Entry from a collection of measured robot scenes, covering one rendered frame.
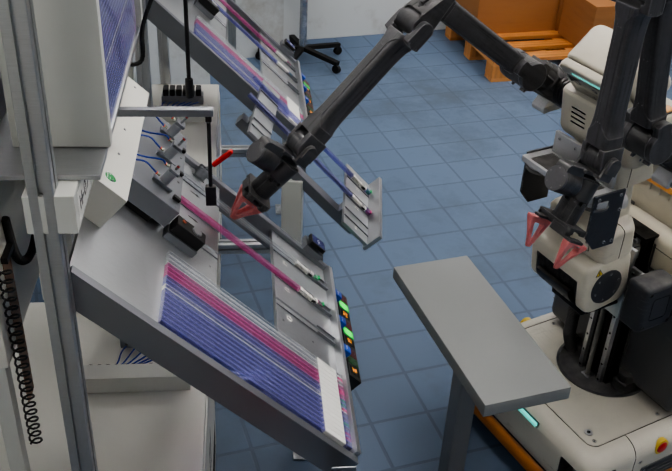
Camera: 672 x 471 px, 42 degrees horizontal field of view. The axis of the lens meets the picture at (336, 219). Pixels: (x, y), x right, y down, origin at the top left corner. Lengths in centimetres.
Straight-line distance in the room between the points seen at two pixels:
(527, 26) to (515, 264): 250
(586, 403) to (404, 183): 184
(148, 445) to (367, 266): 182
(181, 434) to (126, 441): 12
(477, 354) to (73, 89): 130
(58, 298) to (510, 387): 118
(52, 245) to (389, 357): 193
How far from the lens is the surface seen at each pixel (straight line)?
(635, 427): 275
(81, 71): 149
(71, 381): 165
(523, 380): 230
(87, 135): 153
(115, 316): 160
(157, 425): 209
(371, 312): 341
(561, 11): 604
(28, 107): 138
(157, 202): 183
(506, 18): 588
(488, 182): 437
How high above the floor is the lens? 209
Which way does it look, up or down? 32 degrees down
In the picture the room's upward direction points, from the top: 3 degrees clockwise
